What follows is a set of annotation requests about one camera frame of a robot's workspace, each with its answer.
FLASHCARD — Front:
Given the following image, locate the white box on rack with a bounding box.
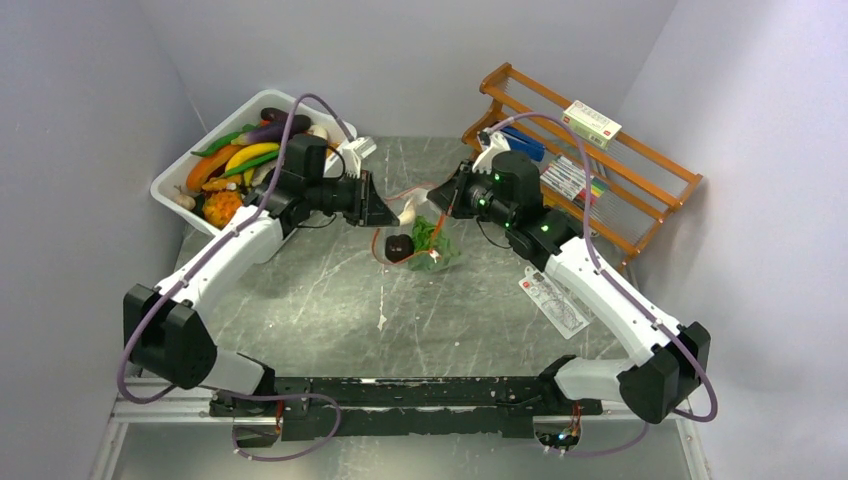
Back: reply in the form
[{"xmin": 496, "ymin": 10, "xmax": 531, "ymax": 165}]
[{"xmin": 562, "ymin": 101, "xmax": 622, "ymax": 150}]

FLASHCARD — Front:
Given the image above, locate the dark purple eggplant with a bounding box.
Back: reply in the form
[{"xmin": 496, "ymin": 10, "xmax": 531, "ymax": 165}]
[{"xmin": 230, "ymin": 114, "xmax": 312, "ymax": 146}]

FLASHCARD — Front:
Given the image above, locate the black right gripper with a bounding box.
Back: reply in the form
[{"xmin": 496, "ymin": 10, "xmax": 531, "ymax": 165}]
[{"xmin": 426, "ymin": 159, "xmax": 515, "ymax": 230}]

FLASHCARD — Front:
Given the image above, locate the clear zip bag orange zipper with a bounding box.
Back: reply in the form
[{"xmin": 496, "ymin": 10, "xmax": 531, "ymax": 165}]
[{"xmin": 370, "ymin": 183, "xmax": 466, "ymax": 273}]

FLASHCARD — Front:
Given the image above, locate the yellow banana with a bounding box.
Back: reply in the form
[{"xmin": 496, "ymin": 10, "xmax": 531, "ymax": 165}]
[{"xmin": 224, "ymin": 142, "xmax": 279, "ymax": 176}]

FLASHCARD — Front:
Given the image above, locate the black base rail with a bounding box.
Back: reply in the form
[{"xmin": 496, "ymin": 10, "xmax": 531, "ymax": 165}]
[{"xmin": 208, "ymin": 367, "xmax": 602, "ymax": 448}]

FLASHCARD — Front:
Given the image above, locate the green napa cabbage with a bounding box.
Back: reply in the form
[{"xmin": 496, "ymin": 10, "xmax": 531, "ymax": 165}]
[{"xmin": 406, "ymin": 215, "xmax": 462, "ymax": 273}]

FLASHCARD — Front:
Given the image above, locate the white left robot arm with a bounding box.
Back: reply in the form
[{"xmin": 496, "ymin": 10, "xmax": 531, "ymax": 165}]
[{"xmin": 123, "ymin": 134, "xmax": 399, "ymax": 416}]

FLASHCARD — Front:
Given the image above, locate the white mushroom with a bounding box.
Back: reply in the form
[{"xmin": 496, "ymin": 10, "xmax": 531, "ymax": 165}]
[{"xmin": 398, "ymin": 190, "xmax": 427, "ymax": 226}]

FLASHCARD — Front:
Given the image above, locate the orange wooden rack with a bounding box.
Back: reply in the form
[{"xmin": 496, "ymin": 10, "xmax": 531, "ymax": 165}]
[{"xmin": 462, "ymin": 63, "xmax": 703, "ymax": 269}]

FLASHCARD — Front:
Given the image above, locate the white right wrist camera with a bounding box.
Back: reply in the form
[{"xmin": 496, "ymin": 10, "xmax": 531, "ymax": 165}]
[{"xmin": 472, "ymin": 128, "xmax": 510, "ymax": 174}]

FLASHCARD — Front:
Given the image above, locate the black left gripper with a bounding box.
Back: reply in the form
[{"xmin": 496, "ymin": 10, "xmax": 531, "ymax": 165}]
[{"xmin": 308, "ymin": 170, "xmax": 400, "ymax": 228}]

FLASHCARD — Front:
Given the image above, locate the coloured marker pen set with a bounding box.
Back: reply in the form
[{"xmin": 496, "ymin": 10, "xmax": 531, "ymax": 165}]
[{"xmin": 541, "ymin": 156, "xmax": 586, "ymax": 206}]

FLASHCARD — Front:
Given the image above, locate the green chili pepper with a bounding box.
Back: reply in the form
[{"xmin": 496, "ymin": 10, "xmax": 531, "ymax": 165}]
[{"xmin": 190, "ymin": 124, "xmax": 257, "ymax": 158}]

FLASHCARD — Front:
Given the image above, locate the white plastic food bin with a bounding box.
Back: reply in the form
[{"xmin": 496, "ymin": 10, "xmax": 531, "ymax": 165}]
[{"xmin": 149, "ymin": 89, "xmax": 358, "ymax": 256}]

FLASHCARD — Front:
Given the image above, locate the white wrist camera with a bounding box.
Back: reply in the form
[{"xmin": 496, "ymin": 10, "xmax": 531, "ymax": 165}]
[
  {"xmin": 339, "ymin": 136, "xmax": 376, "ymax": 178},
  {"xmin": 472, "ymin": 128, "xmax": 510, "ymax": 174}
]

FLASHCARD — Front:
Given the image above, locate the orange spiky dragon fruit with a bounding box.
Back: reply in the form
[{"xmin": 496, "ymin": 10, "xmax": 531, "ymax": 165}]
[{"xmin": 202, "ymin": 190, "xmax": 243, "ymax": 229}]

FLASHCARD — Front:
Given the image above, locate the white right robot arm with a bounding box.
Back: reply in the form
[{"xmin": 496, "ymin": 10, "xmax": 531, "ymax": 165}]
[{"xmin": 427, "ymin": 151, "xmax": 711, "ymax": 424}]

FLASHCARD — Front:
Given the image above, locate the blue stapler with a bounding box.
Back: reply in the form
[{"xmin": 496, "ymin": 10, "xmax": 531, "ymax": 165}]
[{"xmin": 500, "ymin": 126, "xmax": 546, "ymax": 163}]

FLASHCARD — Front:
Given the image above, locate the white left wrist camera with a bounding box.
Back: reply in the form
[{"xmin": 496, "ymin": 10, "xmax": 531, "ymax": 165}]
[{"xmin": 339, "ymin": 136, "xmax": 376, "ymax": 178}]

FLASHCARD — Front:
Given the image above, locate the white printed leaflet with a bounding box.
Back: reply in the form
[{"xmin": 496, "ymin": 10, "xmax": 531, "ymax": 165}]
[{"xmin": 519, "ymin": 266, "xmax": 590, "ymax": 340}]

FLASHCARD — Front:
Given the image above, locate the white garlic bulb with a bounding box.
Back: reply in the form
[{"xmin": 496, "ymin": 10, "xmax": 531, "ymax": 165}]
[{"xmin": 172, "ymin": 186, "xmax": 197, "ymax": 211}]

